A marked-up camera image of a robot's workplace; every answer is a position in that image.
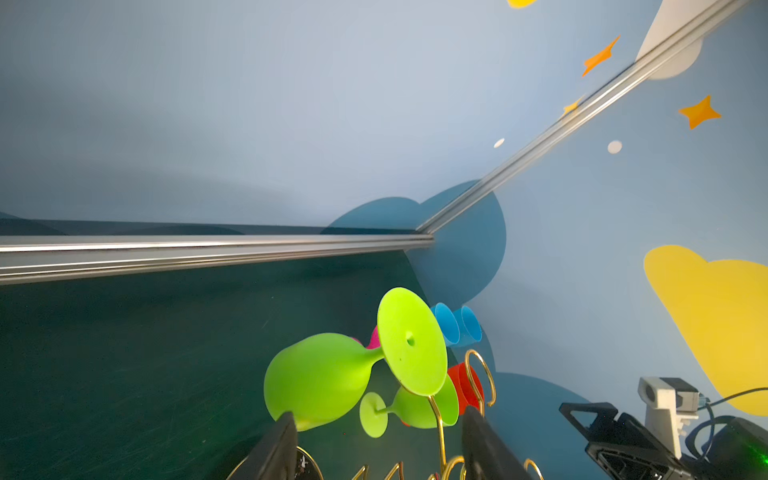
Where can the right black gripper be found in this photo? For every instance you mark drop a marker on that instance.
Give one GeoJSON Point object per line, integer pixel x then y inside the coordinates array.
{"type": "Point", "coordinates": [621, 446]}

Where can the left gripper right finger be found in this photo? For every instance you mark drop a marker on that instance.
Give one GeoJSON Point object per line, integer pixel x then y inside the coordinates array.
{"type": "Point", "coordinates": [486, 457]}

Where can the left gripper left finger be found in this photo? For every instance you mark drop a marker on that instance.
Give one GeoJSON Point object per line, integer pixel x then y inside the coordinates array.
{"type": "Point", "coordinates": [274, 456]}

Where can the green wine glass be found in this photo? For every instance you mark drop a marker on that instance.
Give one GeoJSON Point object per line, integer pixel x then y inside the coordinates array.
{"type": "Point", "coordinates": [322, 377]}
{"type": "Point", "coordinates": [413, 410]}

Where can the red wine glass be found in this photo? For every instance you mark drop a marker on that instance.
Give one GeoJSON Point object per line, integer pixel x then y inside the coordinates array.
{"type": "Point", "coordinates": [463, 386]}

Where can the green wine glass back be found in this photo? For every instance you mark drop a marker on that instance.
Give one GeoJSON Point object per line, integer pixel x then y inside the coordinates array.
{"type": "Point", "coordinates": [322, 377]}

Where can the blue wine glass front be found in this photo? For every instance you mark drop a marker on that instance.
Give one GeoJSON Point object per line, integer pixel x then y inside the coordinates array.
{"type": "Point", "coordinates": [448, 323]}

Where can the blue wine glass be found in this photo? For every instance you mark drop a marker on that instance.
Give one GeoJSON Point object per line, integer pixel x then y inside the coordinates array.
{"type": "Point", "coordinates": [469, 327]}
{"type": "Point", "coordinates": [448, 323]}

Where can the pink wine glass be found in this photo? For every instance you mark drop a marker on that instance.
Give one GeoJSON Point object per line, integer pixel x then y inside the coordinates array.
{"type": "Point", "coordinates": [374, 341]}

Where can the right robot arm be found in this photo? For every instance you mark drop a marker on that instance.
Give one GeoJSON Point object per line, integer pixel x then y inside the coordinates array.
{"type": "Point", "coordinates": [724, 447]}

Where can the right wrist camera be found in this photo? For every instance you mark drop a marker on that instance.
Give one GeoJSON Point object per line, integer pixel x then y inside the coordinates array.
{"type": "Point", "coordinates": [671, 404]}

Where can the gold wire glass rack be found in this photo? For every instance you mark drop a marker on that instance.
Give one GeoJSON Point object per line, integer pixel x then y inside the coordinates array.
{"type": "Point", "coordinates": [308, 468]}

